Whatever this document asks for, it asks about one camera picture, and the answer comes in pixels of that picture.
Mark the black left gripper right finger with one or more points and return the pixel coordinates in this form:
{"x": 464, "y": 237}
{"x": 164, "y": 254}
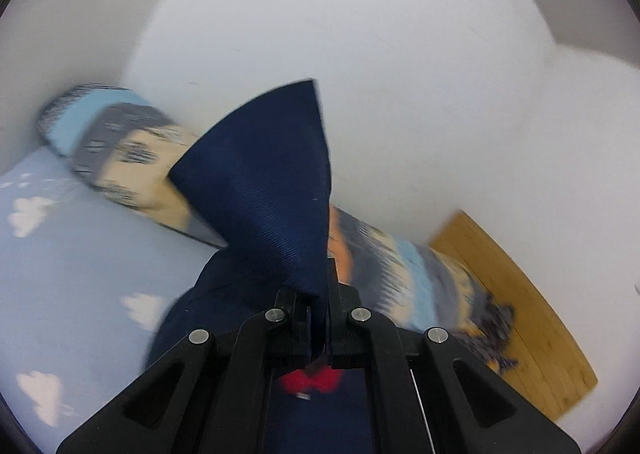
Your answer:
{"x": 426, "y": 392}

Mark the patchwork rolled quilt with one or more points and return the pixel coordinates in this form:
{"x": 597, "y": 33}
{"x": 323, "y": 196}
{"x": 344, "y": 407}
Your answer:
{"x": 122, "y": 146}

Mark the navy work jacket red collar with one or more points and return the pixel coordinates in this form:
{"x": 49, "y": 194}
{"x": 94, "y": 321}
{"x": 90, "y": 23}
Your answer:
{"x": 261, "y": 180}

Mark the dark patterned pillow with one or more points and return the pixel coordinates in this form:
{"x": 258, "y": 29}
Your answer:
{"x": 495, "y": 333}

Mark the wooden headboard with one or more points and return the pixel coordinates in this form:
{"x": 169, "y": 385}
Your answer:
{"x": 552, "y": 372}

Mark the light blue cloud bedsheet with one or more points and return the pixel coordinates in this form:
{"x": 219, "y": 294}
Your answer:
{"x": 84, "y": 285}

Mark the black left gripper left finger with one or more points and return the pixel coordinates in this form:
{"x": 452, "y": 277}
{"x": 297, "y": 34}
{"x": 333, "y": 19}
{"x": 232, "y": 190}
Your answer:
{"x": 208, "y": 394}

